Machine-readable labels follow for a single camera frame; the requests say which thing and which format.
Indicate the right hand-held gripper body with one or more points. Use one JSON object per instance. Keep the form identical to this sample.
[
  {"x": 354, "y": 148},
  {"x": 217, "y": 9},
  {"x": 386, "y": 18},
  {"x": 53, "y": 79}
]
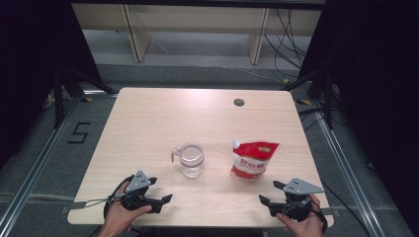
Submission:
[{"x": 301, "y": 187}]

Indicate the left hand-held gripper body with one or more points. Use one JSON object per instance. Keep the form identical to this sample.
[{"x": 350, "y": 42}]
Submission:
[{"x": 138, "y": 182}]

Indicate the red and white spouted pouch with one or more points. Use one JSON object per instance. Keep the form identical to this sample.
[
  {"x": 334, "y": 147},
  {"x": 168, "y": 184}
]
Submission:
[{"x": 252, "y": 161}]

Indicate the clear glass jar hinged lid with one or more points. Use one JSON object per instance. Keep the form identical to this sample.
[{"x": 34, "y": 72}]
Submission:
[{"x": 192, "y": 161}]

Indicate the person's left hand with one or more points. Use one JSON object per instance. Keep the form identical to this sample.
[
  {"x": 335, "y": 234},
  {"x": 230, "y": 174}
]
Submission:
[{"x": 120, "y": 217}]

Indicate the person's right hand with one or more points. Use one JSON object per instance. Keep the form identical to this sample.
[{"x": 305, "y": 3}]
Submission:
[{"x": 309, "y": 227}]

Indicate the grey tape strip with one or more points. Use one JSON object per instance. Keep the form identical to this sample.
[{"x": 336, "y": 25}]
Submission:
[
  {"x": 331, "y": 212},
  {"x": 75, "y": 206}
]

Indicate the yellow black tape piece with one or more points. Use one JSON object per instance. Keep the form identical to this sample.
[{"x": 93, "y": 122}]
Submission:
[
  {"x": 286, "y": 81},
  {"x": 87, "y": 99},
  {"x": 303, "y": 102}
]

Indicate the black metal stand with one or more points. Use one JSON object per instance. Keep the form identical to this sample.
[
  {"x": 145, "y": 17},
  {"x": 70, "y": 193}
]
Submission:
[
  {"x": 327, "y": 98},
  {"x": 59, "y": 98}
]

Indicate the grey round table grommet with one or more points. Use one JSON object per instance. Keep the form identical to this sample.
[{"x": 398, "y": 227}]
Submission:
[{"x": 239, "y": 102}]

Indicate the black curtain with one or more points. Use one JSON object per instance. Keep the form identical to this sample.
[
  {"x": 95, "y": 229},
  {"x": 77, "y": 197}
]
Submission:
[
  {"x": 33, "y": 65},
  {"x": 378, "y": 82}
]

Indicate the light wooden shelf unit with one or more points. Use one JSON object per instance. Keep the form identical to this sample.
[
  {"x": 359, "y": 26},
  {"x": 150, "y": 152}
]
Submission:
[{"x": 197, "y": 18}]

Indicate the aluminium floor rail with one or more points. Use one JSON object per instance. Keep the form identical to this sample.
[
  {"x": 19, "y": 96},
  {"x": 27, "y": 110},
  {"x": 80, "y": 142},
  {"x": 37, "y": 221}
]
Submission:
[
  {"x": 39, "y": 161},
  {"x": 346, "y": 168}
]

